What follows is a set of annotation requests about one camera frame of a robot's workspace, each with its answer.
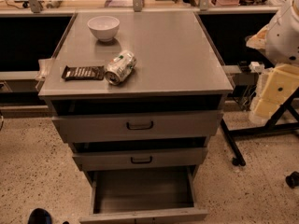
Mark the clear plastic bag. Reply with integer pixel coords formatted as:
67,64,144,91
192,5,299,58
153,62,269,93
35,58,53,91

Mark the grey drawer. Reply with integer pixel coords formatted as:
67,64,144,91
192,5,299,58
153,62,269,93
73,147,207,171
52,110,222,143
79,166,207,224

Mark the dark chocolate bar wrapper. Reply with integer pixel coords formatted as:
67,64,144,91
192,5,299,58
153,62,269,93
62,66,105,81

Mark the white ceramic bowl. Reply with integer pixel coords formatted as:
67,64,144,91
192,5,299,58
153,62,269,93
87,16,120,42

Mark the black round floor object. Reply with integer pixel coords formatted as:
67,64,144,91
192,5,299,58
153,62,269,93
285,171,299,189

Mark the grey top drawer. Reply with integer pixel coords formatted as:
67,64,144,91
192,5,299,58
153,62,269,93
52,110,222,143

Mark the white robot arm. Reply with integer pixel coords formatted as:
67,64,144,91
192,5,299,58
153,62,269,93
246,0,299,124

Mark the black side table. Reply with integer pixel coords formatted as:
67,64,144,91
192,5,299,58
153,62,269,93
221,88,299,166

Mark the dark blue floor object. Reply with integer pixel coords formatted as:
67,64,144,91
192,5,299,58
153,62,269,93
27,208,52,224

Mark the white power adapter with cables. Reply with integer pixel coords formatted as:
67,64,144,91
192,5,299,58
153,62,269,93
249,62,264,74

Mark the grey middle drawer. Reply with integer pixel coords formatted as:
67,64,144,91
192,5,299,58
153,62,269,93
73,147,207,171

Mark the grey metal drawer cabinet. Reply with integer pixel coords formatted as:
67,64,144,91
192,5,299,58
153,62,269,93
37,9,235,185

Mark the crushed silver soda can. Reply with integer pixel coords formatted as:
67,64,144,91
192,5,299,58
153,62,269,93
104,50,136,85

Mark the grey bottom drawer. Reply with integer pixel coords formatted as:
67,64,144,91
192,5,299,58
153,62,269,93
79,166,207,224

